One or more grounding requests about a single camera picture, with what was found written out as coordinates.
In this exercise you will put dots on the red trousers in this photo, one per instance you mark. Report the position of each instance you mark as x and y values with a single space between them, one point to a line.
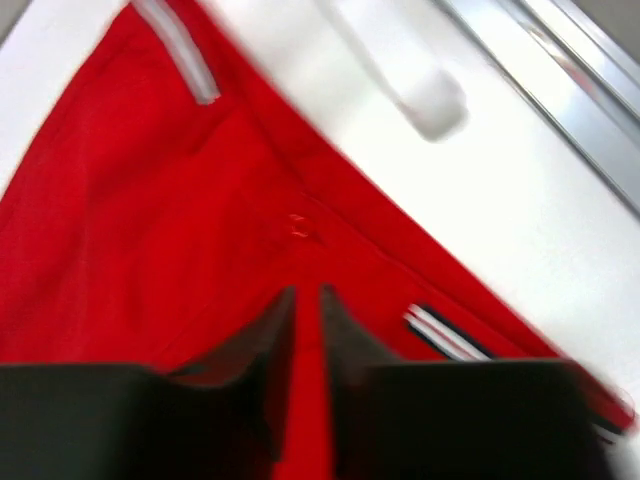
172 193

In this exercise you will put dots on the aluminium table edge rail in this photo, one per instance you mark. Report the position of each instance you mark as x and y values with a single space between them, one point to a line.
577 77

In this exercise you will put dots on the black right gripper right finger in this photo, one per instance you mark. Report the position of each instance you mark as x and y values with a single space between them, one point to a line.
421 388

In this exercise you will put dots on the white metal clothes rack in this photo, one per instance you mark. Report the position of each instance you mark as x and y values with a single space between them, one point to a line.
402 64

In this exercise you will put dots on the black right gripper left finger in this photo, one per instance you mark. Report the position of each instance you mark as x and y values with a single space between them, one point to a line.
221 417

